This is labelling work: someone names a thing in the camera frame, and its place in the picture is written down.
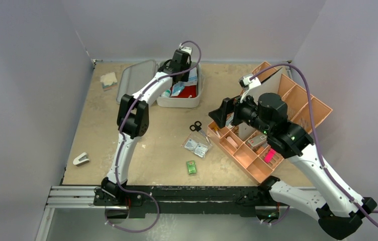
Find grey medicine case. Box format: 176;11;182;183
116;59;206;109

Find red white card box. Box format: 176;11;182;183
246;135;267;149

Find white staple remover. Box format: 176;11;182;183
72;152;90;166

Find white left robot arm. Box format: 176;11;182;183
100;47;198;205

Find pink eraser block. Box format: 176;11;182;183
226;136;238;149

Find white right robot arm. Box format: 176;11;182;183
233;93;377;240

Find peach plastic desk organizer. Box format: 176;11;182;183
207;62;332;183

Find blue clear wipes packet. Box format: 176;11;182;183
170;81;185;97

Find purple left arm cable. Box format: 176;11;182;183
104;40;202;233

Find pink sticky note block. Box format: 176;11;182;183
263;149;276;163

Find clear white cap bottle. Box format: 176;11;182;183
161;89;171;98

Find clear bag of sachets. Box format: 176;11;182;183
182;132;213;158

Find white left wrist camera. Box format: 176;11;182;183
179;45;193;55

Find white blue mask packet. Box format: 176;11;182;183
185;67;198;86

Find small green box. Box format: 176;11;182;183
186;160;198;175

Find white sponge pad stack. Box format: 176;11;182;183
100;72;118;91

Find black handled scissors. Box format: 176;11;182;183
190;120;211;145

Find red fabric pouch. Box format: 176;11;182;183
175;85;198;98

